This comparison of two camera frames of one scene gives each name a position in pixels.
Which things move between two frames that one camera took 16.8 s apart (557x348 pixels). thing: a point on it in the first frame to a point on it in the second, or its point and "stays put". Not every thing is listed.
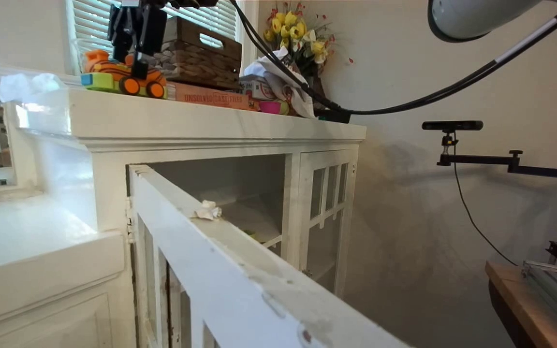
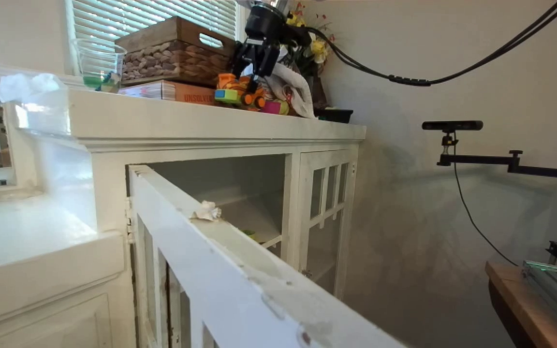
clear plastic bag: [40, 102] stays put
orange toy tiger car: [125, 77] to [234, 92]
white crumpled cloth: [295, 90] stays put
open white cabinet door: [201, 280] stays put
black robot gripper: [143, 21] to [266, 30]
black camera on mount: [452, 127] stays put
